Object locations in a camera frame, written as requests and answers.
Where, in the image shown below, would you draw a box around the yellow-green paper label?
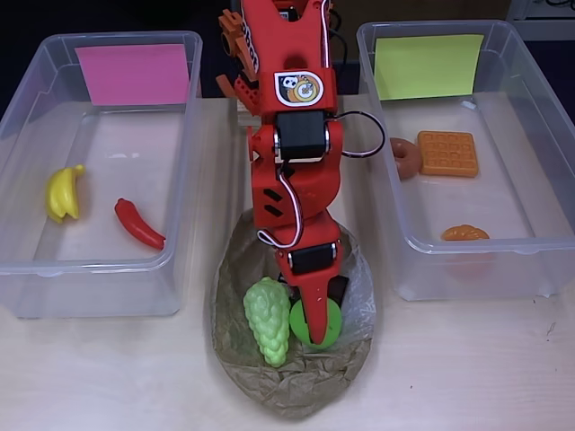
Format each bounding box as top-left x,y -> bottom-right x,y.
373,33 -> 486,101

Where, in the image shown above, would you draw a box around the brown toy donut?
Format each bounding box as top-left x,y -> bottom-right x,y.
389,136 -> 422,181

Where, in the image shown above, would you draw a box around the white gripper servo wire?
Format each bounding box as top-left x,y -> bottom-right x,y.
255,168 -> 307,251

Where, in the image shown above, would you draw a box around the orange toy croissant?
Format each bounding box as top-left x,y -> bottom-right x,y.
438,224 -> 491,242

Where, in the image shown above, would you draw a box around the crumpled brown paper bag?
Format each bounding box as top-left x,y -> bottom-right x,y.
204,210 -> 386,422

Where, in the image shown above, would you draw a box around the wooden base block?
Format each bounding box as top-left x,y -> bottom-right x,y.
236,96 -> 262,132

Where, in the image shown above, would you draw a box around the orange printed plastic part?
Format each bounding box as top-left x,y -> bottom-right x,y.
217,9 -> 262,98

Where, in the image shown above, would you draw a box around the pink paper label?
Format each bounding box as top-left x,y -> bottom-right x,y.
74,43 -> 190,107

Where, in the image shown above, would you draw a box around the green toy apple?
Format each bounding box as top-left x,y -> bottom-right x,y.
289,298 -> 344,350

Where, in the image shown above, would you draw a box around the yellow toy banana bunch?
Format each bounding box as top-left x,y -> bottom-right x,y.
46,163 -> 86,224

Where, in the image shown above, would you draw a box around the black servo cable loop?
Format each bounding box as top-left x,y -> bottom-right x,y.
332,110 -> 388,159

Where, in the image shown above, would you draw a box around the red toy chili pepper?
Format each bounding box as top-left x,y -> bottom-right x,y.
114,197 -> 167,251

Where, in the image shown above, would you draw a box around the clear plastic bin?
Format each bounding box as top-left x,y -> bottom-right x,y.
0,30 -> 204,320
356,18 -> 575,303

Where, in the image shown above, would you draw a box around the light green toy grapes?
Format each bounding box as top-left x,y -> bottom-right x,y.
243,277 -> 292,368

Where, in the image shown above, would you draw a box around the black power cable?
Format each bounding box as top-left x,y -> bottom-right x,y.
329,8 -> 350,64

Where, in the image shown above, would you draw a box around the clear crumpled plastic wrap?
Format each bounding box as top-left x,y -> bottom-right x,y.
340,242 -> 378,342

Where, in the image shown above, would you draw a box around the orange toy waffle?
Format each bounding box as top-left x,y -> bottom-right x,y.
416,129 -> 480,179

